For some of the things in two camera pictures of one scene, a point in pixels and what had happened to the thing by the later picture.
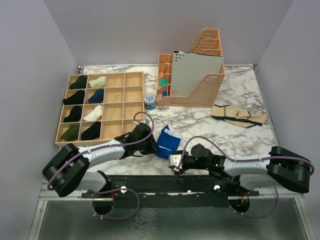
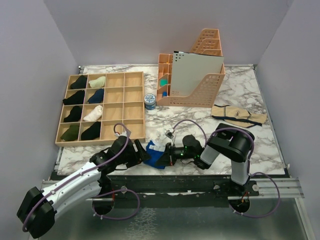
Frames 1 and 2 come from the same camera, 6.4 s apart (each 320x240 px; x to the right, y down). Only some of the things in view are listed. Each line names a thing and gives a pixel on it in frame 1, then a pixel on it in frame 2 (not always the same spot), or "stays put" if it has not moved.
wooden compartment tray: (98, 107) stays put
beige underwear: (238, 116) stays put
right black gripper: (183, 167) → (168, 159)
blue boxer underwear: (169, 140) → (155, 155)
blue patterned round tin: (150, 101) stays put
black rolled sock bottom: (93, 132) stays put
